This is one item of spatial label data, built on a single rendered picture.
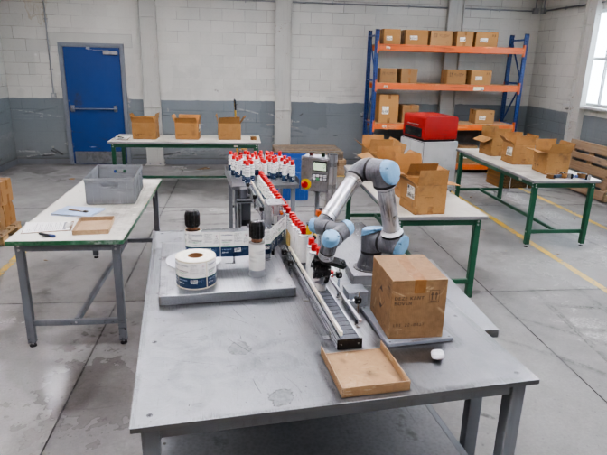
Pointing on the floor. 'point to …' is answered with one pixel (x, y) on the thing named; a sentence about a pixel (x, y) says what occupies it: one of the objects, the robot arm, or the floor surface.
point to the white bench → (34, 242)
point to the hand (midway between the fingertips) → (322, 283)
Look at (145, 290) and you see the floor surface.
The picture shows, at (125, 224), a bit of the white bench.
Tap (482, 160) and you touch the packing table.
